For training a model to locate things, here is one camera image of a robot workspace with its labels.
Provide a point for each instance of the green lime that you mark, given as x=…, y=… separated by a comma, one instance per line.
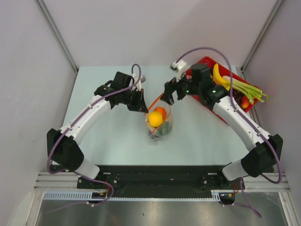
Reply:
x=164, y=129

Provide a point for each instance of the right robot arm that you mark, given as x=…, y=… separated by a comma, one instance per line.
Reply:
x=264, y=149

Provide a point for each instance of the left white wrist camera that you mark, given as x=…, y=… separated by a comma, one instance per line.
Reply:
x=138, y=82

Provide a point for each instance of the orange fruit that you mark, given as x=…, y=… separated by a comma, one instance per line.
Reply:
x=161, y=110

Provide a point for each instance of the upper banana bunch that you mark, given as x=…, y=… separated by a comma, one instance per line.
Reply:
x=218, y=79

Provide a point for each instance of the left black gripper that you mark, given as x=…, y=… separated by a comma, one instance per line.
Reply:
x=140, y=105

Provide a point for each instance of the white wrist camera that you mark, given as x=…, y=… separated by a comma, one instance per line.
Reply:
x=179, y=67
x=138, y=82

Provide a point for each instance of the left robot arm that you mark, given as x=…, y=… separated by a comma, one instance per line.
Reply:
x=63, y=144

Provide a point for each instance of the clear orange-zip plastic bag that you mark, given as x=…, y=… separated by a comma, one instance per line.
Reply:
x=156, y=103

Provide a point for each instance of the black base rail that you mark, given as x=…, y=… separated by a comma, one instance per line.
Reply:
x=169, y=180

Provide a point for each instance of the red yellow mango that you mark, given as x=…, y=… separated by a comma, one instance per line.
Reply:
x=245, y=103

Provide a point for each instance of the dark grapes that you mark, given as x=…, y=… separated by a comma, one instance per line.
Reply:
x=237, y=95

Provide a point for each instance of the yellow lemon fruit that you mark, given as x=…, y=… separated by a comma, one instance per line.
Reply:
x=155, y=119

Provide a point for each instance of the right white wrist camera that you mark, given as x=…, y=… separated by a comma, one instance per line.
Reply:
x=179, y=67

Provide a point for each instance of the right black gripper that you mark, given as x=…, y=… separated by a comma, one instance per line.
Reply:
x=170, y=87

